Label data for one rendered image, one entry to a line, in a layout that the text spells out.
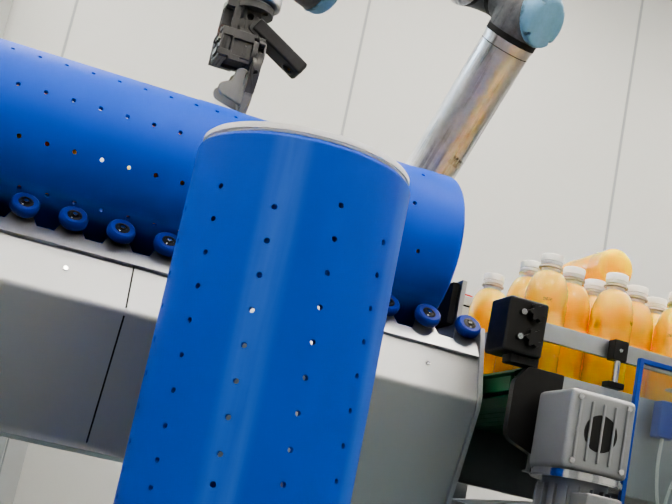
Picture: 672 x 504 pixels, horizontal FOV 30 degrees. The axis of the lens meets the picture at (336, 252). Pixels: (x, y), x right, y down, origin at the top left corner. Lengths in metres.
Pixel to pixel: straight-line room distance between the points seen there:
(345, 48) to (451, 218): 3.15
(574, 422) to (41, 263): 0.83
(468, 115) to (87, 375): 1.13
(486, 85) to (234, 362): 1.37
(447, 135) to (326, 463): 1.35
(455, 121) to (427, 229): 0.67
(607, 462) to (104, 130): 0.91
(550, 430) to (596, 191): 3.39
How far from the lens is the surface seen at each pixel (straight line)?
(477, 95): 2.70
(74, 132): 1.95
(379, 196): 1.55
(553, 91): 5.36
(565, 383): 2.05
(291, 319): 1.47
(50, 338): 1.91
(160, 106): 2.01
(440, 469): 2.09
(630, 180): 5.35
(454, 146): 2.72
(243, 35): 2.17
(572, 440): 1.90
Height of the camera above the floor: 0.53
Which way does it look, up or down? 14 degrees up
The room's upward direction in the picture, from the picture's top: 12 degrees clockwise
